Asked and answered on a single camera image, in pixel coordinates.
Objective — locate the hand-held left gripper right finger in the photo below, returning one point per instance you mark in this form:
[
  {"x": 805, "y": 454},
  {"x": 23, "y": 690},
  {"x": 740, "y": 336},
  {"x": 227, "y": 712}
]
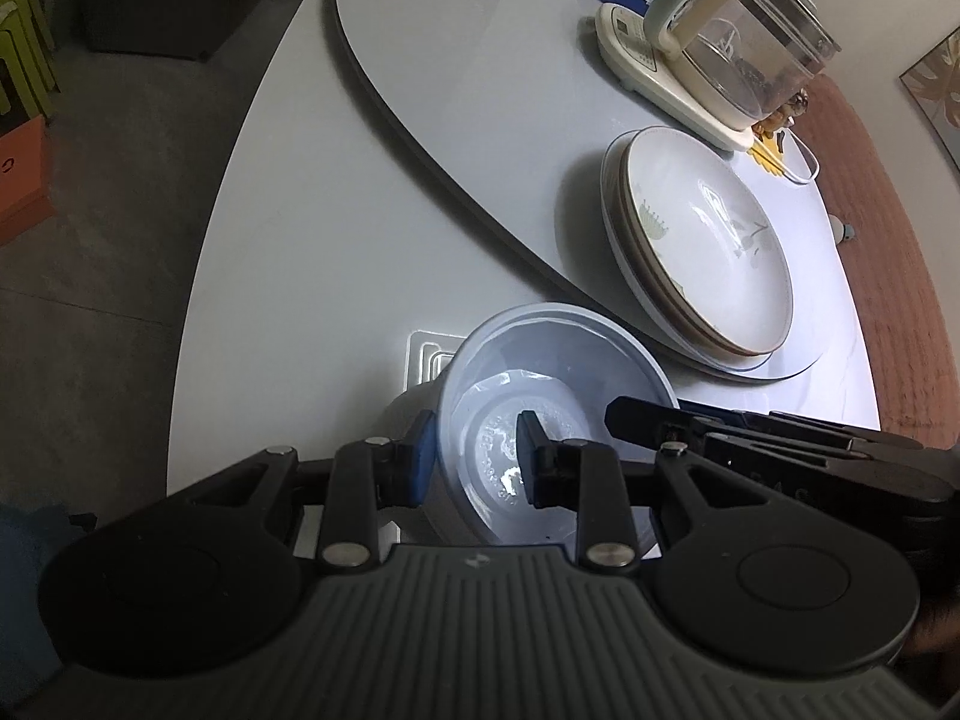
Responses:
[{"x": 529, "y": 465}]

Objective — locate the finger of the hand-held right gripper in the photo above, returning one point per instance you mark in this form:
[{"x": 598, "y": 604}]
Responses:
[
  {"x": 645, "y": 420},
  {"x": 810, "y": 426}
]

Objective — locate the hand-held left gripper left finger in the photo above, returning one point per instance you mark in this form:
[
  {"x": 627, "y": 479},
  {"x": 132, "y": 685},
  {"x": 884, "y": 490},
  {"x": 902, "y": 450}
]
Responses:
[{"x": 424, "y": 465}]

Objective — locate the clear plastic bowl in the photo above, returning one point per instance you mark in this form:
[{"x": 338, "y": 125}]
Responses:
[{"x": 487, "y": 390}]

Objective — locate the white square plastic lid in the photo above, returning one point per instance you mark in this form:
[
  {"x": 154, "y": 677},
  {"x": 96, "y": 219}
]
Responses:
[{"x": 424, "y": 360}]

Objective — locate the small pale round object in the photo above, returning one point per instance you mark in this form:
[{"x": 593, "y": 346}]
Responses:
[{"x": 844, "y": 229}]

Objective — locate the brown textured chair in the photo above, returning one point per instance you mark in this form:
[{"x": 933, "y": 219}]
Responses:
[{"x": 885, "y": 240}]

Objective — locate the pale blue rimmed plate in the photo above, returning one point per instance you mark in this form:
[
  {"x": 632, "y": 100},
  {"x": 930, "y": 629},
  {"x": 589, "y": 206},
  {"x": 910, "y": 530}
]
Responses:
[{"x": 609, "y": 195}]

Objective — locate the yellow scalloped coaster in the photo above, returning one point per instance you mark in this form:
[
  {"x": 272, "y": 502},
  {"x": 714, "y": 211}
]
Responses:
[{"x": 769, "y": 154}]

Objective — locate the brown ornament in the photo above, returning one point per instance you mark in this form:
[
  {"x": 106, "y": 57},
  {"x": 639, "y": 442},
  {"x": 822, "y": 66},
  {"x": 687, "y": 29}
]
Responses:
[{"x": 784, "y": 116}]

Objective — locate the cream kettle base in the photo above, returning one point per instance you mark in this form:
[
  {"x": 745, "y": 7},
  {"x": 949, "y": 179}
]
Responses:
[{"x": 630, "y": 45}]

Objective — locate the glass kettle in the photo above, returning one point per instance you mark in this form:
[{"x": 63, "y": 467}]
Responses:
[{"x": 750, "y": 52}]

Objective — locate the orange box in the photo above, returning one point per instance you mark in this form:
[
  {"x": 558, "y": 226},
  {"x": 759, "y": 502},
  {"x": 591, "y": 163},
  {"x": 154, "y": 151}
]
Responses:
[{"x": 22, "y": 180}]

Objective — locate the yellow-green chairs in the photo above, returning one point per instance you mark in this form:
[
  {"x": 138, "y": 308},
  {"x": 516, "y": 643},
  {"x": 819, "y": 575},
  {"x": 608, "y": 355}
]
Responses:
[{"x": 30, "y": 52}]

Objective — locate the framed wall picture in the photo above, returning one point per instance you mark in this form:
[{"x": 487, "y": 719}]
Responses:
[{"x": 937, "y": 97}]

